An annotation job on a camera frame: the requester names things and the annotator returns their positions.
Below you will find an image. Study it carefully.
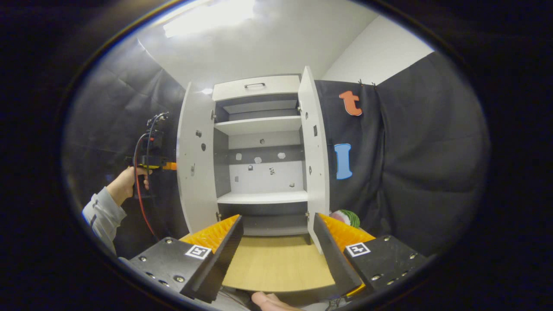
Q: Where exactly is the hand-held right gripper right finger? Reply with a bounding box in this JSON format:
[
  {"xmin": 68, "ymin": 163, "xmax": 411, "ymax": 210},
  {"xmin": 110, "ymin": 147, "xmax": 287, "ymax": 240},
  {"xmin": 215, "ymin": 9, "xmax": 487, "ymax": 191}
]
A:
[{"xmin": 313, "ymin": 213, "xmax": 428, "ymax": 298}]

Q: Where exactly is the red gripper cable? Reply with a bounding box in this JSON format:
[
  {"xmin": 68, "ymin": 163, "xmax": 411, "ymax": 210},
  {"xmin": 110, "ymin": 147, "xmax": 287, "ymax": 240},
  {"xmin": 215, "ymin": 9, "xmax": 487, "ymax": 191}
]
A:
[{"xmin": 133, "ymin": 133, "xmax": 158, "ymax": 240}]

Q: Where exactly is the beige double-door shoe cabinet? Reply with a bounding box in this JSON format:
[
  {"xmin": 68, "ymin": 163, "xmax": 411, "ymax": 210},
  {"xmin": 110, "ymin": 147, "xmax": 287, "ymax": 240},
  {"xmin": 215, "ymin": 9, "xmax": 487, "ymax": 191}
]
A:
[{"xmin": 211, "ymin": 74, "xmax": 309, "ymax": 237}]

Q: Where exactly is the black backdrop cloth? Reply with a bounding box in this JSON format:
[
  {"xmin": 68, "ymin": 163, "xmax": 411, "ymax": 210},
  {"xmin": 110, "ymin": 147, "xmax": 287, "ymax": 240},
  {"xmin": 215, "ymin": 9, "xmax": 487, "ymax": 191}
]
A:
[{"xmin": 63, "ymin": 37, "xmax": 491, "ymax": 260}]

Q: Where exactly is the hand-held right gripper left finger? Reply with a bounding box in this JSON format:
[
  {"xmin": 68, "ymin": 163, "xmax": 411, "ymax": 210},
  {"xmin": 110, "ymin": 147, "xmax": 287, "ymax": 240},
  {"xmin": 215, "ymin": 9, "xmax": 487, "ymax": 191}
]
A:
[{"xmin": 129, "ymin": 215, "xmax": 244, "ymax": 304}]

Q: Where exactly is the camera sticker shoe cabinet door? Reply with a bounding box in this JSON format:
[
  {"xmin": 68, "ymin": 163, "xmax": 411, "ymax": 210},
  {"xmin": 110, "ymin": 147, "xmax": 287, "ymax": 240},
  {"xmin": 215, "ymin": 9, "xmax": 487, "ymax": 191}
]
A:
[{"xmin": 176, "ymin": 82, "xmax": 221, "ymax": 234}]

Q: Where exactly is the beige cabinet drawer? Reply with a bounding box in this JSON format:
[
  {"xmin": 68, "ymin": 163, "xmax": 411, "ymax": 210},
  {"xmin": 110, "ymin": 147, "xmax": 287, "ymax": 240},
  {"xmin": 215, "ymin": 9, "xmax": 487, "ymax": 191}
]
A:
[{"xmin": 212, "ymin": 75, "xmax": 301, "ymax": 102}]

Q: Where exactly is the watermelon pattern round object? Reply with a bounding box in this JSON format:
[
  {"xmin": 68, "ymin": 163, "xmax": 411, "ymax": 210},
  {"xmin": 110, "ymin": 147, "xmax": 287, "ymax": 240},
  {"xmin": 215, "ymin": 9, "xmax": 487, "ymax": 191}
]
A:
[{"xmin": 331, "ymin": 209, "xmax": 360, "ymax": 228}]

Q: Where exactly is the black cat shoe cabinet door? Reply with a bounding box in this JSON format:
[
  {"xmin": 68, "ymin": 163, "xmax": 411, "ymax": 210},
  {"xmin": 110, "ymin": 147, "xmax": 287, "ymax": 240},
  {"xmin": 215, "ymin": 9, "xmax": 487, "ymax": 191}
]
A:
[{"xmin": 297, "ymin": 66, "xmax": 331, "ymax": 254}]

